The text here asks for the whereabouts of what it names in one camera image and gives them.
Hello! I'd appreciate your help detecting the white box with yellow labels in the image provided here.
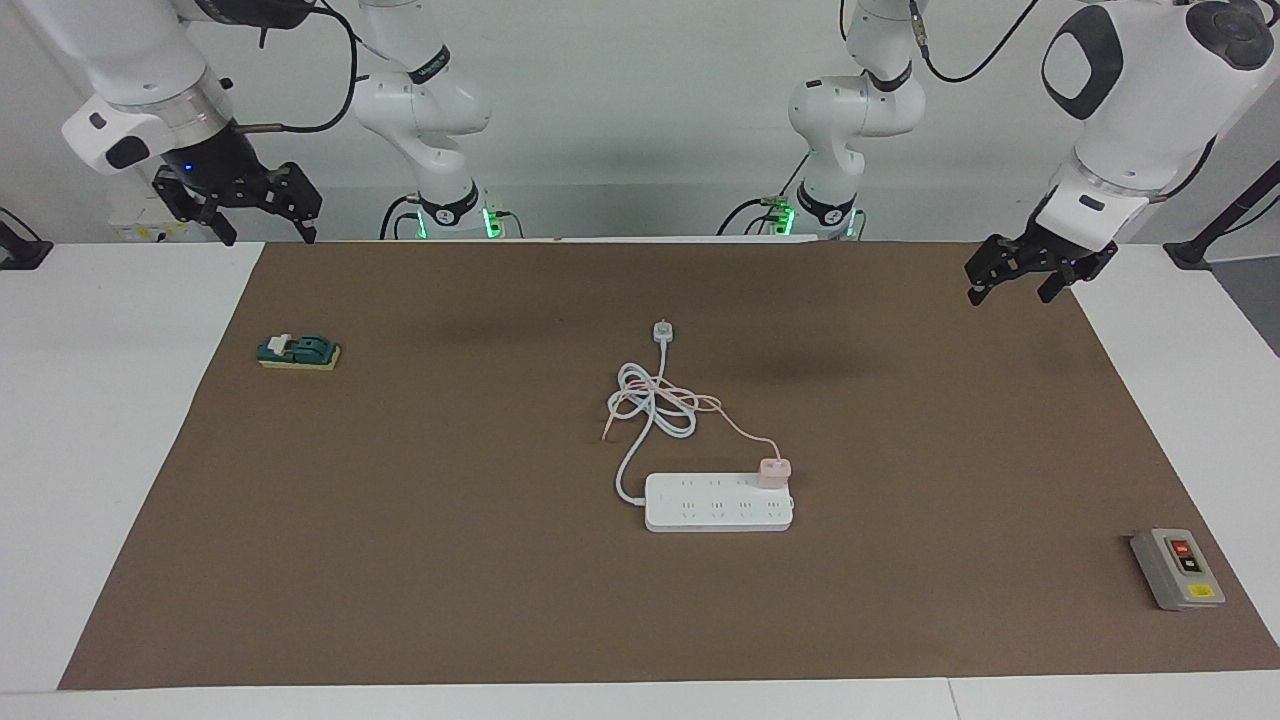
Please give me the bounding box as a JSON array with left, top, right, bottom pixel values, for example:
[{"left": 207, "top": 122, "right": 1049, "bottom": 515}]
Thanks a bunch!
[{"left": 108, "top": 200, "right": 219, "bottom": 244}]

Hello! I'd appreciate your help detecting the grey push-button switch box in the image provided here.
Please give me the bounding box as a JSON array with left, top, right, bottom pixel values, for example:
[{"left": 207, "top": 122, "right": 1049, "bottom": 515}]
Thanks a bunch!
[{"left": 1130, "top": 527, "right": 1227, "bottom": 612}]

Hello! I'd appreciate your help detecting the green knife switch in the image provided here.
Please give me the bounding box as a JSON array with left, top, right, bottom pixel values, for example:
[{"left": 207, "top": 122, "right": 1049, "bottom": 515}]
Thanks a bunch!
[{"left": 256, "top": 333, "right": 342, "bottom": 372}]

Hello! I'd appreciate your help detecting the brown table mat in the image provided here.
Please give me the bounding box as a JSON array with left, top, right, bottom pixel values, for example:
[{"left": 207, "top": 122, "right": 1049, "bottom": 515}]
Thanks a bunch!
[{"left": 58, "top": 240, "right": 1280, "bottom": 691}]

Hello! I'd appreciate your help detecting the black base cable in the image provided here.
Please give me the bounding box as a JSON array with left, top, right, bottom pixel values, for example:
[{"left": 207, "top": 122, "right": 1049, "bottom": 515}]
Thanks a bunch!
[
  {"left": 715, "top": 150, "right": 813, "bottom": 239},
  {"left": 379, "top": 193, "right": 426, "bottom": 241}
]

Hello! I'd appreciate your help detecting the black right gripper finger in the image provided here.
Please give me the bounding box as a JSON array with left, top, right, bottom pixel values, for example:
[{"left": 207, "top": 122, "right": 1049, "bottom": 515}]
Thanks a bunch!
[
  {"left": 264, "top": 162, "right": 324, "bottom": 245},
  {"left": 152, "top": 165, "right": 239, "bottom": 247}
]

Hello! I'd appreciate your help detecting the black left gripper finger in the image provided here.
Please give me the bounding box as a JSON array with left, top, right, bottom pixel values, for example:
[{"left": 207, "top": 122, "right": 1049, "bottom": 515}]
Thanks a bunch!
[
  {"left": 964, "top": 236, "right": 1032, "bottom": 307},
  {"left": 1037, "top": 250, "right": 1117, "bottom": 305}
]

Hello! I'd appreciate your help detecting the white power strip cord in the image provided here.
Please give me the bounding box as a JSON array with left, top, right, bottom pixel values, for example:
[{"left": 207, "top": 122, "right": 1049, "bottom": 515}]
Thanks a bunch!
[{"left": 607, "top": 318, "right": 701, "bottom": 504}]

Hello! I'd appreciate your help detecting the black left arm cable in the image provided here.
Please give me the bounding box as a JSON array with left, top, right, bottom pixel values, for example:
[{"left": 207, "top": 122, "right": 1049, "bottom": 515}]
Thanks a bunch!
[{"left": 905, "top": 0, "right": 1041, "bottom": 84}]

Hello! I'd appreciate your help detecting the pink charging cable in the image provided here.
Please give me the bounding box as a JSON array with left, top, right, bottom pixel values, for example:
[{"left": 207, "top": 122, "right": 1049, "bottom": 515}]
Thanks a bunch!
[{"left": 602, "top": 378, "right": 777, "bottom": 466}]

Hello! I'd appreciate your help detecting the white power strip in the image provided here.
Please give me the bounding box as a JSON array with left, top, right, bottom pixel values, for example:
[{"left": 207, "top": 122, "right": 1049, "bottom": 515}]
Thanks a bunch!
[{"left": 644, "top": 472, "right": 796, "bottom": 533}]

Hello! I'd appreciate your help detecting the black clamp mount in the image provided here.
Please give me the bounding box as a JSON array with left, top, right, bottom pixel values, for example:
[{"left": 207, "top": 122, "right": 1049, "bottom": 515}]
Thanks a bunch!
[
  {"left": 0, "top": 207, "right": 54, "bottom": 271},
  {"left": 1165, "top": 160, "right": 1280, "bottom": 271}
]

